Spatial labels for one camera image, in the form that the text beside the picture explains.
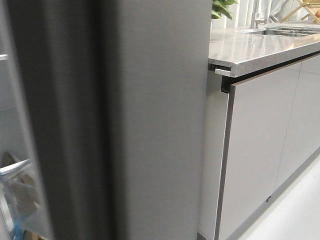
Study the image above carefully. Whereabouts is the dark grey fridge door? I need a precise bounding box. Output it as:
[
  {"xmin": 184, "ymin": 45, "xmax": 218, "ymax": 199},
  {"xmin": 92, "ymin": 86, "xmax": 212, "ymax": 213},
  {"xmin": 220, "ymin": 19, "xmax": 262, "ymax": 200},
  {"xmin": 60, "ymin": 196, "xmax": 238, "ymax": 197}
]
[{"xmin": 0, "ymin": 0, "xmax": 211, "ymax": 240}]

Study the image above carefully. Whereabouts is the grey left cabinet door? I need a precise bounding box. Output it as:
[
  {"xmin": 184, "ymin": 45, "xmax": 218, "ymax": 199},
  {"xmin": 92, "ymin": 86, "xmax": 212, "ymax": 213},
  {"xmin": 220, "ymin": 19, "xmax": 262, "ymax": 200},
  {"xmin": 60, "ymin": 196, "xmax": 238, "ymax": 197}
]
[{"xmin": 215, "ymin": 62, "xmax": 301, "ymax": 240}]

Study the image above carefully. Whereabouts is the grey cabinet door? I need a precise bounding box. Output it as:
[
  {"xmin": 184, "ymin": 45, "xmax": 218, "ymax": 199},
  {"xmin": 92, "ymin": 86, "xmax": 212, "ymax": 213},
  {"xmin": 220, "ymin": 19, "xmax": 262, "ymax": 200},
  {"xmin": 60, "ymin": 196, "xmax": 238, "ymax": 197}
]
[
  {"xmin": 275, "ymin": 55, "xmax": 320, "ymax": 189},
  {"xmin": 215, "ymin": 62, "xmax": 301, "ymax": 240}
]

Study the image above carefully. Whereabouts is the grey right cabinet door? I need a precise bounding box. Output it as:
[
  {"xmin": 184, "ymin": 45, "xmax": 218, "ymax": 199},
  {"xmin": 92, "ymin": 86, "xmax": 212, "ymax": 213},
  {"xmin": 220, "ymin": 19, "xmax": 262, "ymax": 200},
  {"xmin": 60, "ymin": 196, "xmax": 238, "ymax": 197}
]
[{"xmin": 275, "ymin": 55, "xmax": 320, "ymax": 189}]

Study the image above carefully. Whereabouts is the clear fridge drawer bin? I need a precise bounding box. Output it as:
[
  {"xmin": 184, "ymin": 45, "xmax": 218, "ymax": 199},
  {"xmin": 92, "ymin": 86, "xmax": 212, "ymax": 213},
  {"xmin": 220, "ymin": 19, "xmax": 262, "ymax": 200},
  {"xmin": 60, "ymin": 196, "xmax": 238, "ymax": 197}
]
[{"xmin": 0, "ymin": 159, "xmax": 53, "ymax": 240}]

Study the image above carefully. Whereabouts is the grey stone kitchen countertop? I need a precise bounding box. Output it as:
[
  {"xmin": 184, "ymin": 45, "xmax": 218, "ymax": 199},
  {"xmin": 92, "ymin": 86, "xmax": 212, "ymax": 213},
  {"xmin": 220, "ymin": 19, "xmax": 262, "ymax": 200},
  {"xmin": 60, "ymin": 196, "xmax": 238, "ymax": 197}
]
[{"xmin": 208, "ymin": 23, "xmax": 320, "ymax": 78}]

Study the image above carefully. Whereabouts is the green potted plant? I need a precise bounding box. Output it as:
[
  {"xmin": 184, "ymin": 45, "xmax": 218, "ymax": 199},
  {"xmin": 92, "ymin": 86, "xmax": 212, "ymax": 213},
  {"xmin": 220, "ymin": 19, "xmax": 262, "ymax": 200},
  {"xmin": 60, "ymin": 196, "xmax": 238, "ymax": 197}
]
[{"xmin": 211, "ymin": 0, "xmax": 238, "ymax": 20}]

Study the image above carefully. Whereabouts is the steel kitchen faucet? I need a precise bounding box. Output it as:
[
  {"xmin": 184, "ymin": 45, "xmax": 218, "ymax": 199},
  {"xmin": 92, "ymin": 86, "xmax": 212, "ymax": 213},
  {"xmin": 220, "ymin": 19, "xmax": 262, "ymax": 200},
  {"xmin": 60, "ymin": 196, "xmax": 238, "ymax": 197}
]
[{"xmin": 249, "ymin": 0, "xmax": 265, "ymax": 29}]

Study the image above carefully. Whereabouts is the stainless steel sink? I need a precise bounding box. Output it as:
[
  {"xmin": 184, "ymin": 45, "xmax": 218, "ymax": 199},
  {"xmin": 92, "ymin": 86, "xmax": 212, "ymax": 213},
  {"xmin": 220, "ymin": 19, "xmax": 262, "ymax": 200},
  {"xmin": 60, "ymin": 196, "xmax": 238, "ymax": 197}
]
[{"xmin": 246, "ymin": 24, "xmax": 320, "ymax": 38}]

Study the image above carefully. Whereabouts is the wooden dish rack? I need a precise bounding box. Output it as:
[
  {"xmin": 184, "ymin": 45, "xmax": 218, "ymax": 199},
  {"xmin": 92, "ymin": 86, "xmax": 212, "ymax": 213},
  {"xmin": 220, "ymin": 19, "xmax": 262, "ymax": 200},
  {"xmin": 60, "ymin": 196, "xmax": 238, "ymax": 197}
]
[{"xmin": 280, "ymin": 0, "xmax": 320, "ymax": 24}]

